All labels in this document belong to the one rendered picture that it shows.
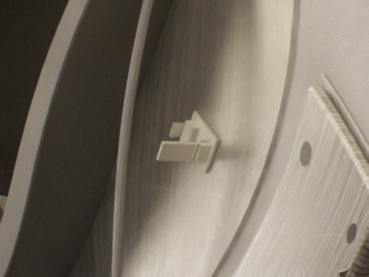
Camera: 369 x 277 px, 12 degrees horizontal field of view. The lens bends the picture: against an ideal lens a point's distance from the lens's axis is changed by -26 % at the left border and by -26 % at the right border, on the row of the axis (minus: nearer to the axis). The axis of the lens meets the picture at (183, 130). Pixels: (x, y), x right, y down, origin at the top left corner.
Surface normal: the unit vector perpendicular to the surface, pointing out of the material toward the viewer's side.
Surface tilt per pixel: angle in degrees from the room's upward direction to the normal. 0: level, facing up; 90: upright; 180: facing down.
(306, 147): 90
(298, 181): 90
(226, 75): 90
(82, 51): 114
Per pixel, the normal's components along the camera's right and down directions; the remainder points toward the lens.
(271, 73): -0.87, -0.04
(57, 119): 0.38, 0.58
